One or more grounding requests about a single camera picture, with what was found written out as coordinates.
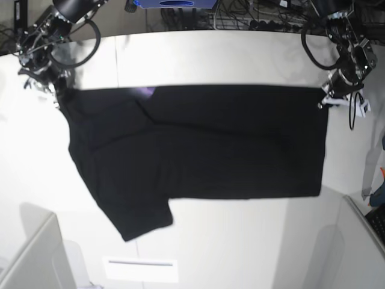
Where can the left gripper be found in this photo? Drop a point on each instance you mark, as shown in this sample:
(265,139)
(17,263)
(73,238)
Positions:
(337,90)

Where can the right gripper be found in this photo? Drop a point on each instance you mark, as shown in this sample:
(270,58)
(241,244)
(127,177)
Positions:
(50,81)

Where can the black T-shirt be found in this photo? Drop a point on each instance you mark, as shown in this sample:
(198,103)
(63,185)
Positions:
(137,148)

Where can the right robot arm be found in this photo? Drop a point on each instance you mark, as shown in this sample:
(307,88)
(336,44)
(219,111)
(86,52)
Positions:
(35,49)

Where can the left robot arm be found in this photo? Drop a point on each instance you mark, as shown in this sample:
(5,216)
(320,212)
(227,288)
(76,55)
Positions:
(352,38)

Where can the black keyboard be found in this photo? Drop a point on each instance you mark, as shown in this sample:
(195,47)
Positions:
(376,220)

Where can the blue box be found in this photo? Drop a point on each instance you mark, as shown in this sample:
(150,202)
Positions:
(147,4)

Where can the grey right partition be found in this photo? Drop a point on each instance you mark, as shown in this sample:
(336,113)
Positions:
(347,254)

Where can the grey partition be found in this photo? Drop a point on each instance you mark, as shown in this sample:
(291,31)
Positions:
(347,254)
(42,261)

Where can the grey left partition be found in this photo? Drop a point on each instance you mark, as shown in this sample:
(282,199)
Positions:
(42,261)

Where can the white table slot plate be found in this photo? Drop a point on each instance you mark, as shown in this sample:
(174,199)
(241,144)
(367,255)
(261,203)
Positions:
(141,270)

